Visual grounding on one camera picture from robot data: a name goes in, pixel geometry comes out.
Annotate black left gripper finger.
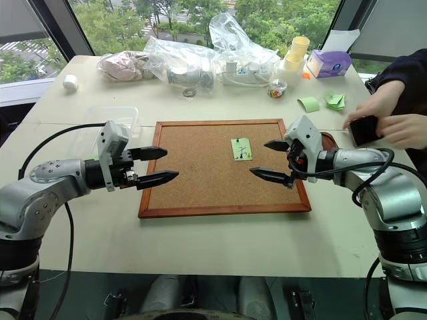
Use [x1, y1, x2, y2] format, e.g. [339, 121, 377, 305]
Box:
[135, 170, 180, 191]
[129, 145, 168, 161]

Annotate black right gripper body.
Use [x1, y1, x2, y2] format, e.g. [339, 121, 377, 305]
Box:
[286, 139, 310, 183]

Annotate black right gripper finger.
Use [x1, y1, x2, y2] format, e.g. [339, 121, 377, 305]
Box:
[264, 139, 288, 153]
[249, 167, 295, 189]

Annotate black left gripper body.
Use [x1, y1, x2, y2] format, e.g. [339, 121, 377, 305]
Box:
[111, 149, 139, 189]

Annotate black smartphone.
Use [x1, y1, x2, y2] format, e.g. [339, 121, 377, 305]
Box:
[348, 115, 385, 148]

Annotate green card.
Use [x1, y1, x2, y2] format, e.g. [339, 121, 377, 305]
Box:
[230, 137, 253, 162]

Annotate wood framed cork board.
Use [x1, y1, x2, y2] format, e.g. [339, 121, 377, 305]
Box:
[137, 119, 312, 219]

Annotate curled green paper note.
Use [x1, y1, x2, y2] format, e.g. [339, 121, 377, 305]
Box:
[297, 96, 321, 113]

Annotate small cup of coloured pins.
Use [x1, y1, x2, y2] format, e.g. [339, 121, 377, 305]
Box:
[267, 79, 288, 99]

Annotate person's right hand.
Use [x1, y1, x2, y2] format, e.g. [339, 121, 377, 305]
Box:
[342, 95, 388, 130]

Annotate person's left hand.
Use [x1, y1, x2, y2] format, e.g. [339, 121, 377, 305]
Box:
[376, 113, 427, 151]

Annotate brown wooden tray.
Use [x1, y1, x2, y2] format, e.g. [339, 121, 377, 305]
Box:
[319, 131, 338, 151]

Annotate clear plastic food container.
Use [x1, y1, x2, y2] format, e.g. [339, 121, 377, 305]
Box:
[85, 105, 141, 143]

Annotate green paper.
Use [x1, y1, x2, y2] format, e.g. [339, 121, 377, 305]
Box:
[323, 90, 347, 112]

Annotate clear plastic tub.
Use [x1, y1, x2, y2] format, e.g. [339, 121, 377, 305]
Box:
[272, 59, 304, 88]

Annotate white power strip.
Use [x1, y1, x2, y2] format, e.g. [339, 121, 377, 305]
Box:
[219, 59, 272, 87]

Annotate plastic bag of grey parts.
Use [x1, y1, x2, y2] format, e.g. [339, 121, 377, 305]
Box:
[143, 35, 220, 90]

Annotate plastic bag of pink items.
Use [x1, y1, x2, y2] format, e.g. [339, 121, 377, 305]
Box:
[96, 51, 155, 83]

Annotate stacked yellow plastic cups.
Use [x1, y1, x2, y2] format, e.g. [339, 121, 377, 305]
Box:
[283, 36, 311, 72]

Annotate purple tissue box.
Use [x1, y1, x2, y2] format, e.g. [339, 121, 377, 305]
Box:
[306, 49, 354, 79]

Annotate white tape roll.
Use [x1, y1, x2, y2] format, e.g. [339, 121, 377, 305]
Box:
[62, 73, 79, 93]

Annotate large clear plastic bag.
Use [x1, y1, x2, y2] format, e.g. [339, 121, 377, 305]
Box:
[208, 12, 280, 86]

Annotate grey rounded robot leg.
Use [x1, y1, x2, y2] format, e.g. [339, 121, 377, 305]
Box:
[238, 275, 278, 320]
[139, 274, 183, 315]

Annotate dark blue sleeve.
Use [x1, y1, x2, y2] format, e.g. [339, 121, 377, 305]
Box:
[368, 49, 427, 116]

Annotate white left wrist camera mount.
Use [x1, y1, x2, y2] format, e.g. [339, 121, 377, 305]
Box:
[97, 120, 131, 193]

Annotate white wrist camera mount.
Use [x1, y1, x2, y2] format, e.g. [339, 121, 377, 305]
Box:
[283, 115, 325, 184]
[97, 120, 131, 193]

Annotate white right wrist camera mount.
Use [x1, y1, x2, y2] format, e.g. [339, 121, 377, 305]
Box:
[283, 115, 325, 184]

